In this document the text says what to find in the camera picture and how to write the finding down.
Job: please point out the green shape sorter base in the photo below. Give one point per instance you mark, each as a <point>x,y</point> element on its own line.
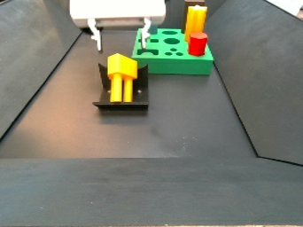
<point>166,56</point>

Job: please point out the orange three prong block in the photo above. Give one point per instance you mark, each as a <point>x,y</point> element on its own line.
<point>122,74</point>

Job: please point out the yellow star block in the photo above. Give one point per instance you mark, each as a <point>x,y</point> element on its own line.
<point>196,20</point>

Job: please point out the brown arch block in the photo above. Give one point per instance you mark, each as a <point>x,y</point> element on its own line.
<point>188,4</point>

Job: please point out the blue square block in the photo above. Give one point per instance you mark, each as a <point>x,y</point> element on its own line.
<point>154,29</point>

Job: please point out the red cylinder block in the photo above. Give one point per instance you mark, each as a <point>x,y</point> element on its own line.
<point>197,44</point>

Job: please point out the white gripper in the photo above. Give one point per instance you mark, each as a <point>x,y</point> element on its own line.
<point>118,13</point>

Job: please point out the black curved fixture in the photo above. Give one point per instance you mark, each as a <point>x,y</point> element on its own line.
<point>140,102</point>

